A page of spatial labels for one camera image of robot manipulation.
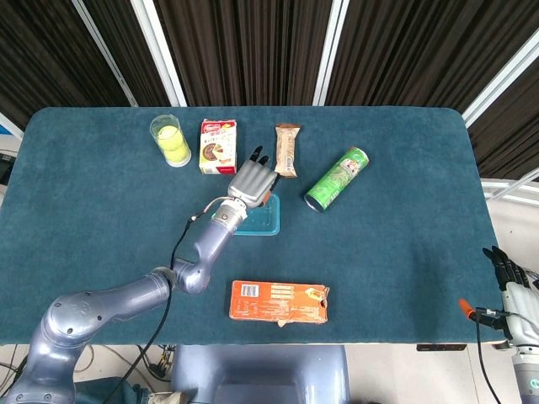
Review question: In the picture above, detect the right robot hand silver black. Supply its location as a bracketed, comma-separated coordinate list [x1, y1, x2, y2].
[458, 246, 539, 348]

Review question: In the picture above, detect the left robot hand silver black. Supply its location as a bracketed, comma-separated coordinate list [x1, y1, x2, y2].
[227, 145, 281, 210]

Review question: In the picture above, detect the blue container lid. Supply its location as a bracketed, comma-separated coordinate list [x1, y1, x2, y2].
[233, 193, 281, 237]

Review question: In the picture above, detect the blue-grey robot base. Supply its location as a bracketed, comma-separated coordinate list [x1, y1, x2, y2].
[168, 344, 350, 404]

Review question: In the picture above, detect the white red cake box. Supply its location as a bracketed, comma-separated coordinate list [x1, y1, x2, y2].
[198, 118, 238, 176]

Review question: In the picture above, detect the orange cardboard biscuit box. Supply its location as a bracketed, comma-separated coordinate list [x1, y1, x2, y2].
[228, 279, 331, 328]

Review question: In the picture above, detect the brown snack bar wrapper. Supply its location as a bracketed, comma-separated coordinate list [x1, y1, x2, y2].
[274, 123, 302, 179]

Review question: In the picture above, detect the yellow tennis ball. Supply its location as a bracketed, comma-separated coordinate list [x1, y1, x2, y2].
[156, 125, 184, 152]
[163, 142, 190, 166]

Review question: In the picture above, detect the green chips can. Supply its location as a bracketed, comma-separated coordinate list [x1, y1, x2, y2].
[304, 146, 371, 214]

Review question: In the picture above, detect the black table control panel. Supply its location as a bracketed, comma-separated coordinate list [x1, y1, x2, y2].
[416, 343, 467, 352]

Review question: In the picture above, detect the clear tennis ball tube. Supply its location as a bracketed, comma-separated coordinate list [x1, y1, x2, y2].
[149, 114, 193, 168]

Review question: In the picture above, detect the dark brown pleated curtain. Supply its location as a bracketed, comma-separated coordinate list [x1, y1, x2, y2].
[0, 0, 539, 180]

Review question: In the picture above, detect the teal table cloth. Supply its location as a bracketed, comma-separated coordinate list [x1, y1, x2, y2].
[0, 106, 502, 347]

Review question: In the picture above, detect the person's beige shoe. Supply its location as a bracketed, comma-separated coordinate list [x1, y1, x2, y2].
[147, 391, 189, 404]

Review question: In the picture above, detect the white board with blue edge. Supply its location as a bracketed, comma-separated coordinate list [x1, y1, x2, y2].
[0, 111, 24, 142]

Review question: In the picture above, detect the person's leg in jeans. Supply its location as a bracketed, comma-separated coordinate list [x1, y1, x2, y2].
[75, 376, 148, 404]

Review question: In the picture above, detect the black right hand cable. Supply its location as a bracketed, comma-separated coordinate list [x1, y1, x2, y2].
[474, 311, 504, 404]

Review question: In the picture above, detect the white metal rack frame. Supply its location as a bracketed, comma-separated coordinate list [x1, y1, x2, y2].
[481, 167, 539, 207]

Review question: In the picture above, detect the white frame post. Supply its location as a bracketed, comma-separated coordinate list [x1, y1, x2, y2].
[462, 36, 539, 127]
[312, 0, 355, 107]
[130, 0, 188, 107]

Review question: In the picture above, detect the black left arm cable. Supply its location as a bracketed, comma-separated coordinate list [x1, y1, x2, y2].
[113, 197, 225, 404]

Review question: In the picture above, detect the thin grey frame post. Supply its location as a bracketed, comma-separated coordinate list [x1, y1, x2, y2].
[71, 0, 139, 107]

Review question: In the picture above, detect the floor cable bundle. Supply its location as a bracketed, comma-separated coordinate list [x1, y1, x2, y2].
[0, 343, 174, 383]

